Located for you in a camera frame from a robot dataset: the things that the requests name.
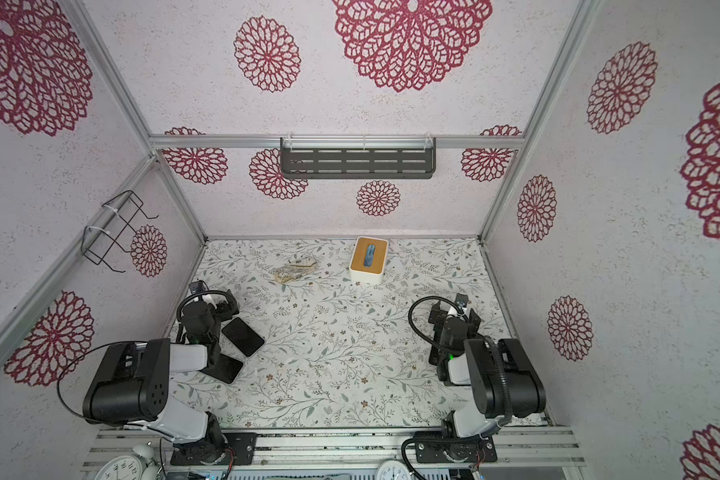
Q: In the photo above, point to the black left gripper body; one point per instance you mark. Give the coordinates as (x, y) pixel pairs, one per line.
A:
(220, 346)

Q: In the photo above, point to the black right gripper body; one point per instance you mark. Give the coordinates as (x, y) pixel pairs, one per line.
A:
(442, 327)

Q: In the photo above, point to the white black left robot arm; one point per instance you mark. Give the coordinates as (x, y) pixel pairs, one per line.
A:
(131, 386)

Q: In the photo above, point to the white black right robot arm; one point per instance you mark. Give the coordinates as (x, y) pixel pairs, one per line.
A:
(503, 382)

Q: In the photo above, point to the black phone on table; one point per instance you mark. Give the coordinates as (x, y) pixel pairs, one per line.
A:
(243, 337)
(223, 368)

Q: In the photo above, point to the clear plastic bag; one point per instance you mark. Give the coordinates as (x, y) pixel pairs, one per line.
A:
(295, 269)

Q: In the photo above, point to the white wooden-top tissue box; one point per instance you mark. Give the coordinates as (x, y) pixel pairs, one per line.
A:
(368, 260)

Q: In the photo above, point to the round white gauge dial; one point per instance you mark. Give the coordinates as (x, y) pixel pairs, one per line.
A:
(392, 470)

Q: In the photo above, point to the white alarm clock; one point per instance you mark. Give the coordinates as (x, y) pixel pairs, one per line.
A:
(140, 464)

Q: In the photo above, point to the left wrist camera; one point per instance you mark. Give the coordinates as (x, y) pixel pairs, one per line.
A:
(198, 289)

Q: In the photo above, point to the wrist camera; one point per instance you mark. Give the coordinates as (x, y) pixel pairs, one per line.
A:
(460, 304)
(198, 289)

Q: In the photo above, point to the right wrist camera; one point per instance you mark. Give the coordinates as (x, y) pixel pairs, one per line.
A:
(460, 304)

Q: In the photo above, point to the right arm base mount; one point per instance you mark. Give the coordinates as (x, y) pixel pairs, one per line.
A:
(433, 448)

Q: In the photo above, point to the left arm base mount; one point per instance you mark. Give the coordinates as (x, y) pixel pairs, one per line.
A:
(229, 448)

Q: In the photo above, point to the black wire wall basket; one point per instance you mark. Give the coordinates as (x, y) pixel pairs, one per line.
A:
(123, 209)

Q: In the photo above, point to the aluminium front rail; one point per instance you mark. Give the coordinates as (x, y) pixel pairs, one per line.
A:
(361, 448)

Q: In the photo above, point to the grey slotted wall shelf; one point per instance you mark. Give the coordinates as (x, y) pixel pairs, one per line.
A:
(362, 159)

